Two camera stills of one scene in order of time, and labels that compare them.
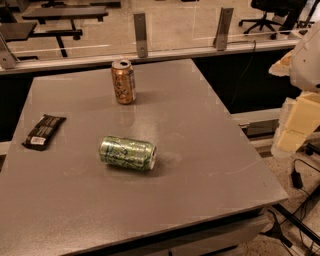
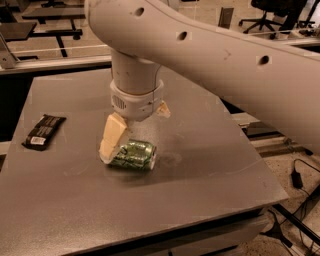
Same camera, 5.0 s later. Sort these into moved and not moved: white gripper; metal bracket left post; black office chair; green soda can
Moved: white gripper
Not moved: black office chair; green soda can; metal bracket left post
